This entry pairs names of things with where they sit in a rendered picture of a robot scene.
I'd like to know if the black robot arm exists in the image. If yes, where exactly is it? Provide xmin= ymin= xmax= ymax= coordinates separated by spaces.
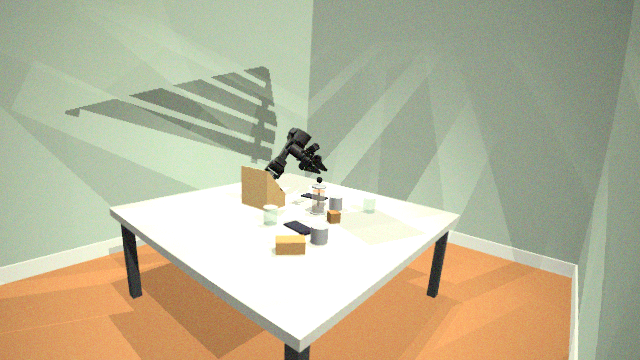
xmin=264 ymin=127 xmax=320 ymax=180

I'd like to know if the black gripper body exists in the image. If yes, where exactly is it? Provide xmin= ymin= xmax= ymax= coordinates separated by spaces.
xmin=296 ymin=149 xmax=321 ymax=170

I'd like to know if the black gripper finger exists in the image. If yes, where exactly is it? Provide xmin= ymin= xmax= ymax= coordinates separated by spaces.
xmin=315 ymin=158 xmax=327 ymax=172
xmin=304 ymin=160 xmax=321 ymax=174

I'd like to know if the grey cylinder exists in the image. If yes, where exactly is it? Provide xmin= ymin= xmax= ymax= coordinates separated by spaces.
xmin=328 ymin=195 xmax=343 ymax=211
xmin=310 ymin=223 xmax=329 ymax=246

